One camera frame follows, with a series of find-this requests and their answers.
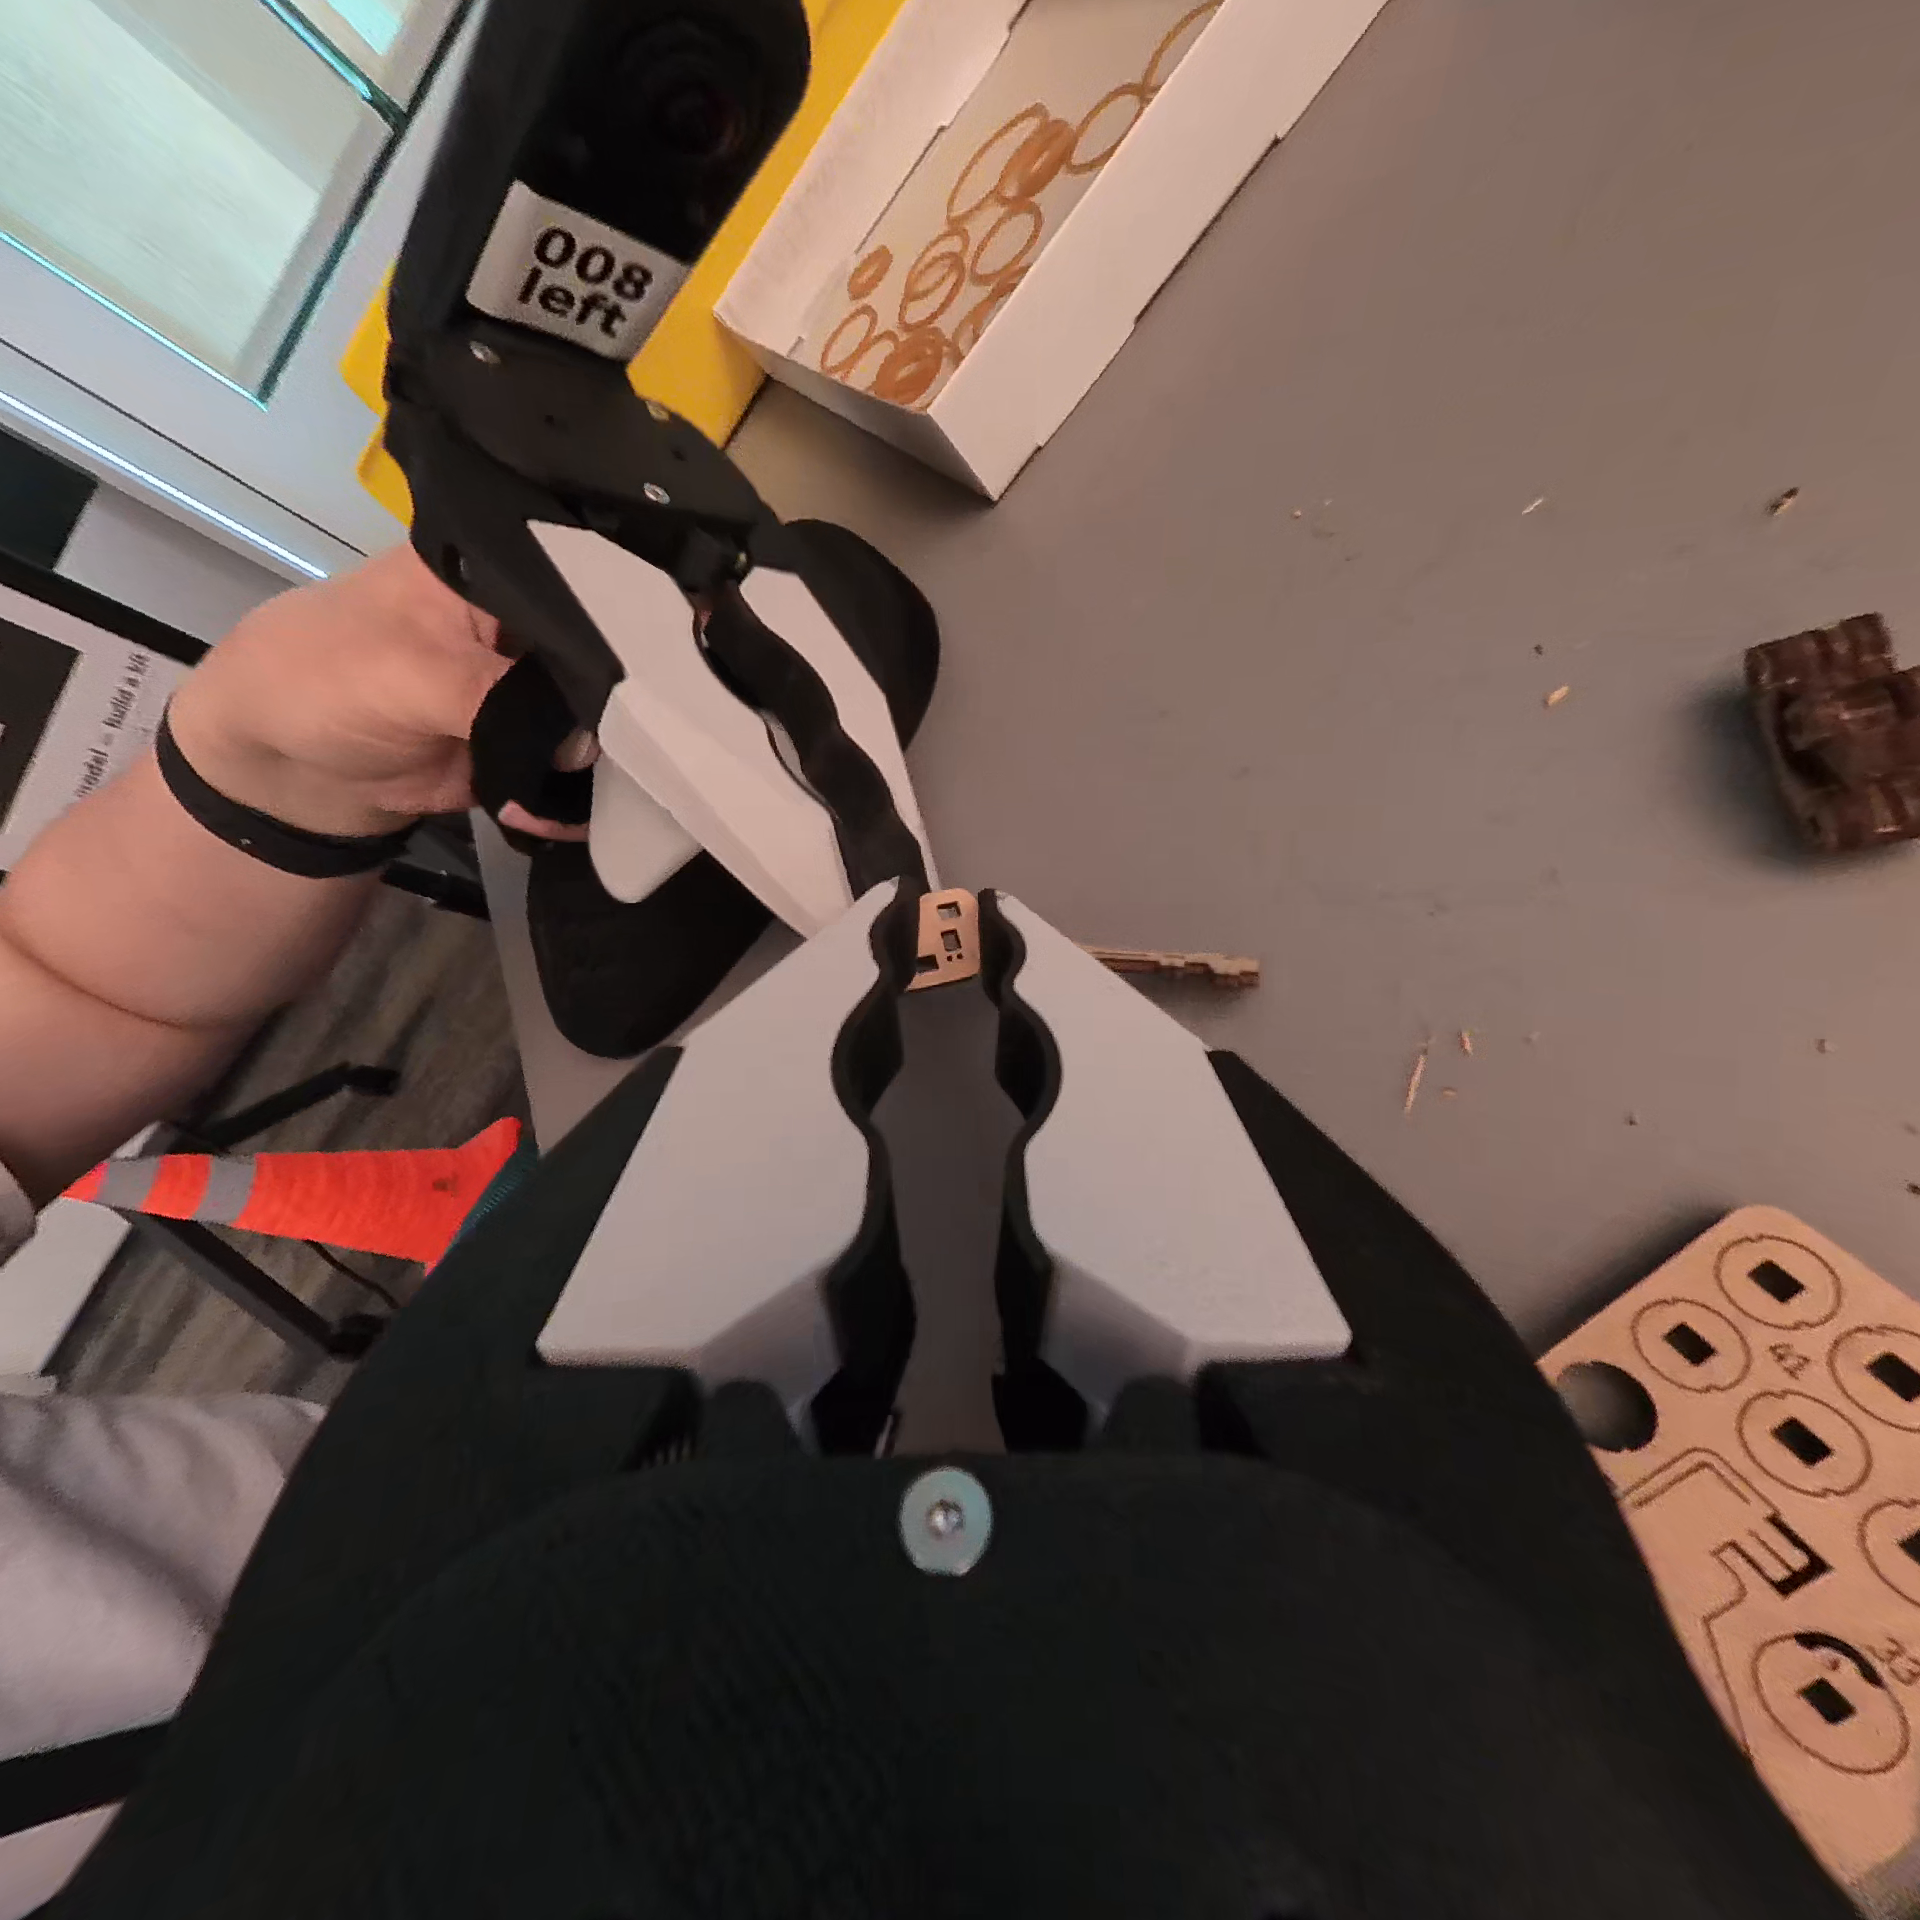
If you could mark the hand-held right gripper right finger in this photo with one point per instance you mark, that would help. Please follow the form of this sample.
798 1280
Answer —
1171 1202

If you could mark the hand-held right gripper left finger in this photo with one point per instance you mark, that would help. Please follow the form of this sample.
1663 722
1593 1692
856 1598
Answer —
704 1202

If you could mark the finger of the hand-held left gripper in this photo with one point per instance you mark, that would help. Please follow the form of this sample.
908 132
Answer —
910 826
704 780

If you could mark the small wooden model part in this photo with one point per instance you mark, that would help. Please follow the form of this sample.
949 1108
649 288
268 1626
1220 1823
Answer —
949 960

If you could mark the long wooden strip part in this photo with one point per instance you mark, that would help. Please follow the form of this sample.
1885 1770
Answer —
1200 970

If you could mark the person's left forearm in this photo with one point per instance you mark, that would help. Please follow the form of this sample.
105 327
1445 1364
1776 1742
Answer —
119 974

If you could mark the laser-cut wooden parts sheet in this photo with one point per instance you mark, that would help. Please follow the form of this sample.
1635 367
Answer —
1694 1517

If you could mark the person's left hand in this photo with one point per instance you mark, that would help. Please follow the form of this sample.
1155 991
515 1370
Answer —
347 704

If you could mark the yellow sheet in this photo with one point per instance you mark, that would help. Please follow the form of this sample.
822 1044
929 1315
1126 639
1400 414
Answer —
809 136

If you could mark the black wristband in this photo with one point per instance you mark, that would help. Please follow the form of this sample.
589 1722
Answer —
254 839

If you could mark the black stand base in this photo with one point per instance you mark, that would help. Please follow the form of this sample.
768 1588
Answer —
254 1110

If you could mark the glass window pane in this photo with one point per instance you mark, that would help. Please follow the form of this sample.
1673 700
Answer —
165 165

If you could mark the white cardboard box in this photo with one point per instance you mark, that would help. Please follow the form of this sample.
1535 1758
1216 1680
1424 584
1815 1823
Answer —
1080 317

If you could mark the pile of wooden rings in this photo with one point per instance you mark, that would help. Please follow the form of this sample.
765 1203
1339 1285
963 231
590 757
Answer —
1021 165

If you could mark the person's grey clothing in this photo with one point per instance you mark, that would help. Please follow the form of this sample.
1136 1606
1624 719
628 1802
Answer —
119 1559

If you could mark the dark brown wooden block assembly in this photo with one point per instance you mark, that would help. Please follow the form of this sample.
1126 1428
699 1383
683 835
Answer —
1838 744

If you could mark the framed wall poster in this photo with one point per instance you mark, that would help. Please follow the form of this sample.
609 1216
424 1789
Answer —
76 704

